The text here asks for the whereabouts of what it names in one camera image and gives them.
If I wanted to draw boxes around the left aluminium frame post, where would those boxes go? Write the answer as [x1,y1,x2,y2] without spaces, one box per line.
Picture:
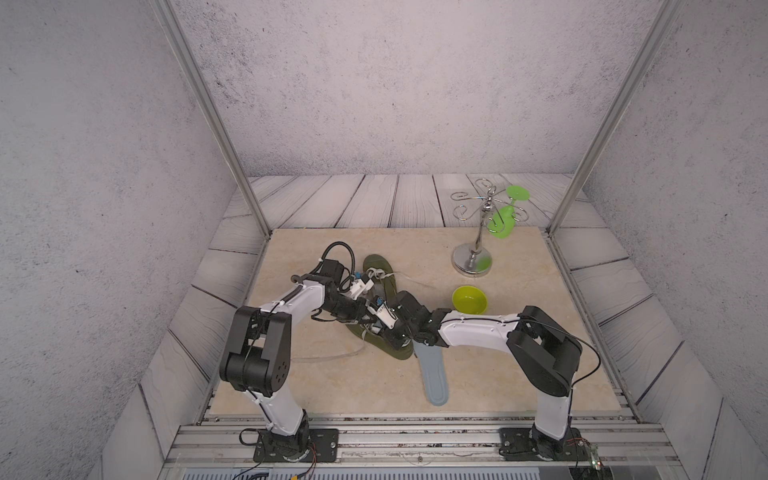
[150,0,272,239]

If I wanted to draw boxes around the lime green bowl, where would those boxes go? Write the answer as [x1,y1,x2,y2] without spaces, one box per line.
[451,285,488,315]

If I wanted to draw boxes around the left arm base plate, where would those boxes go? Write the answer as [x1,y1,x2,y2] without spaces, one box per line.
[253,428,339,463]

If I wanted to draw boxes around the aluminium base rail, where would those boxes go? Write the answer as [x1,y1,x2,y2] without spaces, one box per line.
[166,409,687,479]

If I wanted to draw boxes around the chrome cup holder stand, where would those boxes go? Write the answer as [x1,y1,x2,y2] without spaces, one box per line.
[450,178,507,277]

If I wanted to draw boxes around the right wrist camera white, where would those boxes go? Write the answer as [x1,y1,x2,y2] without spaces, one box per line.
[368,302,397,330]

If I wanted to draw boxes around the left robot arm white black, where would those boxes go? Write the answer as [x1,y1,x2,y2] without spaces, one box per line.
[219,241,366,462]

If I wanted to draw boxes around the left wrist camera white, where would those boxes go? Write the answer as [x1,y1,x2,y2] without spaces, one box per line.
[346,275,374,300]

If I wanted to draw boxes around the green plastic wine glass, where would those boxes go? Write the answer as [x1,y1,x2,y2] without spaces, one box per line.
[487,185,530,239]

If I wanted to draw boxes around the aluminium frame post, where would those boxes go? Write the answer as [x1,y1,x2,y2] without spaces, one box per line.
[150,0,272,239]
[546,0,684,238]

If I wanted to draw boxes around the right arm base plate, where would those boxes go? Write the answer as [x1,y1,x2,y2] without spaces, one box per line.
[499,427,592,463]

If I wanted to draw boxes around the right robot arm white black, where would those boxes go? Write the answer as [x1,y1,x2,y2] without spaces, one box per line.
[394,291,585,461]

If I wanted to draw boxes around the olive green shoe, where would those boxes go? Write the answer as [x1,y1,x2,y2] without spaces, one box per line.
[362,254,398,313]
[345,320,414,360]

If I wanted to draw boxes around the grey-blue insole left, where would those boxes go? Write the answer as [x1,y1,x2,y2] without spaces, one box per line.
[413,343,449,406]

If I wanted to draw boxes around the right aluminium frame post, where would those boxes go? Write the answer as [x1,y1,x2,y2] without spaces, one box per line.
[546,0,684,238]

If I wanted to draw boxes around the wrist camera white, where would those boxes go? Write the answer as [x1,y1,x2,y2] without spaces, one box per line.
[346,275,374,300]
[368,302,397,330]

